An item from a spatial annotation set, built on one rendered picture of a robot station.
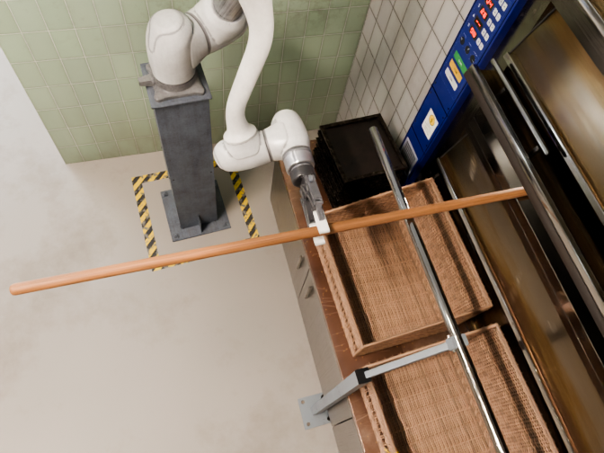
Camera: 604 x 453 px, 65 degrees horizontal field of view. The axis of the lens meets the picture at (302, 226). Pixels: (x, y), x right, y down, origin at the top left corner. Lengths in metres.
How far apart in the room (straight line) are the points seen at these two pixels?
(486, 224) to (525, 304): 0.29
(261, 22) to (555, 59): 0.77
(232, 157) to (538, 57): 0.90
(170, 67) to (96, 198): 1.27
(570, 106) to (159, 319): 1.95
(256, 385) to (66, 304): 1.01
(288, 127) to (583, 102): 0.78
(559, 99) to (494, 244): 0.55
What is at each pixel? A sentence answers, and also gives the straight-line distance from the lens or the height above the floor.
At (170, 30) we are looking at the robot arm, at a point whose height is 1.27.
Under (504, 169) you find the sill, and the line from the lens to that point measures 1.68.
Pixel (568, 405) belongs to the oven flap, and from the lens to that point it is 1.70.
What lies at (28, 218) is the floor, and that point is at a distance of 2.89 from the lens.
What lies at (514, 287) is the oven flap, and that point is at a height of 0.99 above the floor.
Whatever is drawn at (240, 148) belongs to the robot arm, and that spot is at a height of 1.22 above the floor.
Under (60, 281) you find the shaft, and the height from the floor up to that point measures 1.20.
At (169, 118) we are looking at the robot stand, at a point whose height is 0.92.
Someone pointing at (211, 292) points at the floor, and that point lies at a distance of 2.51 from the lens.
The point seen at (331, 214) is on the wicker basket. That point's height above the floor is 0.72.
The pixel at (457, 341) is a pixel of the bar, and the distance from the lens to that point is 1.36.
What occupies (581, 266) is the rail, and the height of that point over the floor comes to 1.44.
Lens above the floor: 2.37
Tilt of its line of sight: 62 degrees down
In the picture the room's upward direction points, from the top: 15 degrees clockwise
